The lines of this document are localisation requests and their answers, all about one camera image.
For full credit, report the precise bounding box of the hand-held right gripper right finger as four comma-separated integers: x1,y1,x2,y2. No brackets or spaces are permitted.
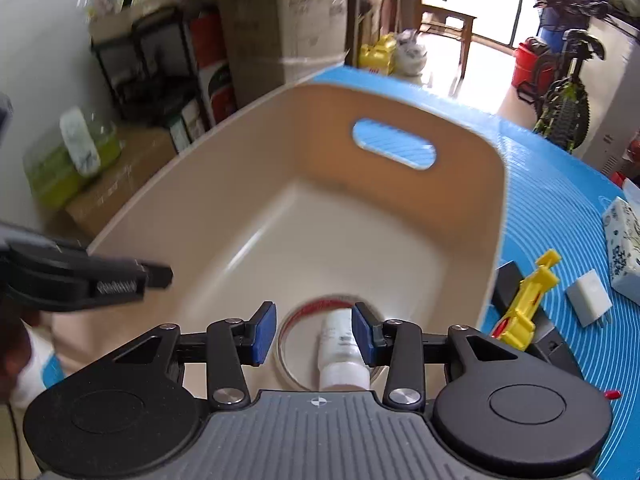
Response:
351,302,521,409

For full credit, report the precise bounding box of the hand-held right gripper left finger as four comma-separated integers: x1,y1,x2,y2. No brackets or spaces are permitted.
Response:
112,301,277,409

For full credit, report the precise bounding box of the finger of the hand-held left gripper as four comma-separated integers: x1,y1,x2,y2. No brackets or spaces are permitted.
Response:
5,242,174,312

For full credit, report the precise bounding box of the white plastic bottle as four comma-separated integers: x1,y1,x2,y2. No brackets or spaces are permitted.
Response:
317,310,372,391

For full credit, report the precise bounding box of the clear tape roll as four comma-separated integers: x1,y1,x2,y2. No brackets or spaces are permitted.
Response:
277,294,388,391

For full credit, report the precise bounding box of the beige plastic storage bin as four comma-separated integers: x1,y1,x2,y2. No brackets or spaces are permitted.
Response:
52,82,510,396

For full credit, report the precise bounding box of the yellow plastic tool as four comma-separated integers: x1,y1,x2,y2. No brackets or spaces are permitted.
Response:
492,249,561,351

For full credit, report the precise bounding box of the white power adapter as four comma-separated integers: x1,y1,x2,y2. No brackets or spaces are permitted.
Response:
566,269,615,329

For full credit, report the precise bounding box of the green clear plastic container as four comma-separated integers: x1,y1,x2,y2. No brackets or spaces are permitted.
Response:
22,107,123,211

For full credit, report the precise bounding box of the low brown cardboard box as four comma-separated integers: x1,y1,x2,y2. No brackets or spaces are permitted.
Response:
65,125,178,238

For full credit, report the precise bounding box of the black flat box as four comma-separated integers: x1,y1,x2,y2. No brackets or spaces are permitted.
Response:
492,260,583,381

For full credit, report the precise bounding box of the black metal shelf rack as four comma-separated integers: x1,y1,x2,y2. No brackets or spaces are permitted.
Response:
90,7,236,153

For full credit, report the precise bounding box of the blue ringed mat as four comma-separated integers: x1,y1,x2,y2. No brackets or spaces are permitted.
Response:
42,65,640,480

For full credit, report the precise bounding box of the open cardboard box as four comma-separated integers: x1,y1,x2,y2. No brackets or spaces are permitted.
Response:
87,0,176,43

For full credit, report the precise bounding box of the floral tissue box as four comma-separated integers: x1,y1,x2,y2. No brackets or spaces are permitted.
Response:
601,196,640,306

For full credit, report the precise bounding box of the yellow plastic bag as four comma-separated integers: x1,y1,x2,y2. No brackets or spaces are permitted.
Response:
359,34,398,76

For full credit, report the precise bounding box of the white plastic bag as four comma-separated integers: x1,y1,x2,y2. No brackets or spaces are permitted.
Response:
395,30,428,76

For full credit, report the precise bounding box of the green black bicycle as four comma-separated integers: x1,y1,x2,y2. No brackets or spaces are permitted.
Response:
517,0,640,153

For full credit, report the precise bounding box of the large cardboard box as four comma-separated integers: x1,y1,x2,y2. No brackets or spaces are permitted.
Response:
217,0,351,108

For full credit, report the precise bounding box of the white appliance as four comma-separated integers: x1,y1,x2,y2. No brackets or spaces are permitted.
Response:
575,20,640,181

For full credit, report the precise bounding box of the blue barrel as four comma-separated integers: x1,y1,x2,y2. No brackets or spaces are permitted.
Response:
537,5,571,53

